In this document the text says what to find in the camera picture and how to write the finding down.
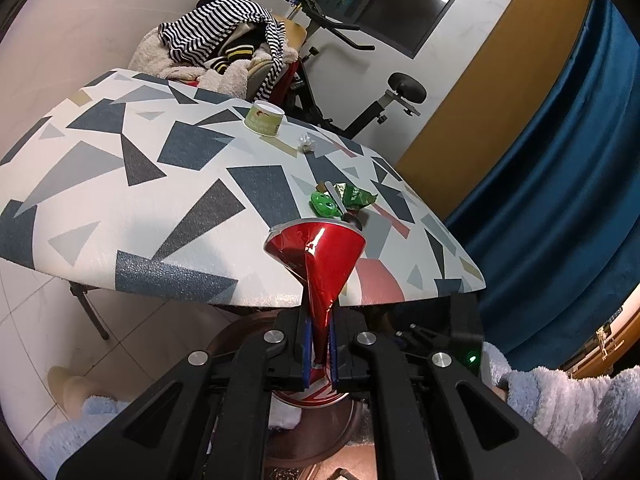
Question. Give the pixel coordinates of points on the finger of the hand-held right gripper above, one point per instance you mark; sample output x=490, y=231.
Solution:
x=425, y=337

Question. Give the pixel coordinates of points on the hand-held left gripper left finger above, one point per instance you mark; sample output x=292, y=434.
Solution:
x=305, y=360

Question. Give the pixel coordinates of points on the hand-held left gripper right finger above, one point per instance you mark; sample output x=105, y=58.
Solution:
x=334, y=360

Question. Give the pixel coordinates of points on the white tissue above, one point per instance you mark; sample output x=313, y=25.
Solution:
x=285, y=417

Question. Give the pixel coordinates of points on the brown plastic basin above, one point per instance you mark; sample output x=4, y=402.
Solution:
x=320, y=435

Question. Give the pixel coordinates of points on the red foil wrapper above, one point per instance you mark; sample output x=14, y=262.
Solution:
x=315, y=255

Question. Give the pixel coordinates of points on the round green wrapper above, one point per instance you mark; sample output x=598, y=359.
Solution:
x=322, y=204

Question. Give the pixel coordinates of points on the green snack wrapper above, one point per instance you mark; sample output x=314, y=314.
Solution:
x=357, y=196

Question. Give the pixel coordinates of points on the grey plastic spoon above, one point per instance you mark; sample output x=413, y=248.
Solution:
x=334, y=195

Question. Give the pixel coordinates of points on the clear wrapper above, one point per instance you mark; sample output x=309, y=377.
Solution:
x=305, y=144

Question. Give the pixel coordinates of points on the green and white paper cup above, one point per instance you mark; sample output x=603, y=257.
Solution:
x=262, y=120

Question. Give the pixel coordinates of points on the person's right forearm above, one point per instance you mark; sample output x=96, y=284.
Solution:
x=560, y=405

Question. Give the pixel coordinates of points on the blue curtain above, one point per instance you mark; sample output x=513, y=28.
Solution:
x=550, y=210

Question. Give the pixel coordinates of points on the wooden cabinet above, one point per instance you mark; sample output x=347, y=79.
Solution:
x=620, y=345

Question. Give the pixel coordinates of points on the orange wooden door panel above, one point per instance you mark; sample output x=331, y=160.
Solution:
x=500, y=110

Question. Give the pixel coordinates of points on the black table leg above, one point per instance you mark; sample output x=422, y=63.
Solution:
x=92, y=310

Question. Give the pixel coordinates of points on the beige slipper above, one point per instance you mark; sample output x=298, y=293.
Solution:
x=70, y=390

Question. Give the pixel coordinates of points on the light blue fleece robe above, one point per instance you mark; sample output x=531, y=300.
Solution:
x=80, y=435

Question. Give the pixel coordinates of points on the black exercise bike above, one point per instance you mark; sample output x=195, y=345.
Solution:
x=407, y=87

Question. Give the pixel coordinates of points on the red garment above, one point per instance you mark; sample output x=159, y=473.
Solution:
x=290, y=77

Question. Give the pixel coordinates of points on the dark garment with yellow stripes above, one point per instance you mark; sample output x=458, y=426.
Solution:
x=235, y=52

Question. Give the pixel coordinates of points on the dark framed window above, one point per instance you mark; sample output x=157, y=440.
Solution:
x=400, y=0

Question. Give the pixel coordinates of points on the wooden chair backrest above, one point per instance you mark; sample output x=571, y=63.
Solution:
x=295, y=32

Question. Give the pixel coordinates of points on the white fleece coat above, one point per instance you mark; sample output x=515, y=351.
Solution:
x=150, y=55

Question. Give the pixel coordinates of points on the black and white striped shirt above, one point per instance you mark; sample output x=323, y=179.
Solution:
x=210, y=25

